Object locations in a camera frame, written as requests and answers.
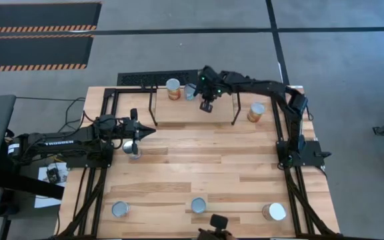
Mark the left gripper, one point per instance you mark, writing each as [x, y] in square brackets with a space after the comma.
[130, 130]

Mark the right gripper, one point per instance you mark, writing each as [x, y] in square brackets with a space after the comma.
[210, 87]

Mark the tall peaches can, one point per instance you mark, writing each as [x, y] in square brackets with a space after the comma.
[127, 147]

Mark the orange corn can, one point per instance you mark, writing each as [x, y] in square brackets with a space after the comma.
[173, 87]
[256, 111]

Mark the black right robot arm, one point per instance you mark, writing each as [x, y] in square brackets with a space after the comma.
[262, 87]

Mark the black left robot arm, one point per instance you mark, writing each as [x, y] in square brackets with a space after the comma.
[62, 143]

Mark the wooden shelf with black legs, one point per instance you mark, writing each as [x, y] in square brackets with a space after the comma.
[185, 111]

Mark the black floor vent grate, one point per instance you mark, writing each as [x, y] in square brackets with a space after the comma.
[152, 78]

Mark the tin can silver lid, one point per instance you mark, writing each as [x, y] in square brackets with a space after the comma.
[198, 205]
[121, 209]

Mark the small black device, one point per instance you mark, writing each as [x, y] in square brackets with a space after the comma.
[53, 175]

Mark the white paper sheet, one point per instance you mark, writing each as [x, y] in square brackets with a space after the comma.
[43, 200]

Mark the black support beam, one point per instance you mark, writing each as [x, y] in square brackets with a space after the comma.
[28, 186]

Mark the wide tin can tan label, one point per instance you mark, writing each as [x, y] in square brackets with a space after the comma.
[274, 211]

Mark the black hazard-striped floor mat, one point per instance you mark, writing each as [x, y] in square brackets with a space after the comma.
[33, 51]
[38, 15]

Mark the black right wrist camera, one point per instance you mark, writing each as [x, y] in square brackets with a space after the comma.
[206, 106]

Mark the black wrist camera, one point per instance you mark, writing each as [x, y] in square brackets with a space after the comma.
[134, 113]
[206, 106]

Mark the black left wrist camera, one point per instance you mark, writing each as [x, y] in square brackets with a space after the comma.
[134, 113]

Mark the black action camera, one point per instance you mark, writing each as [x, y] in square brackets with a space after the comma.
[218, 221]

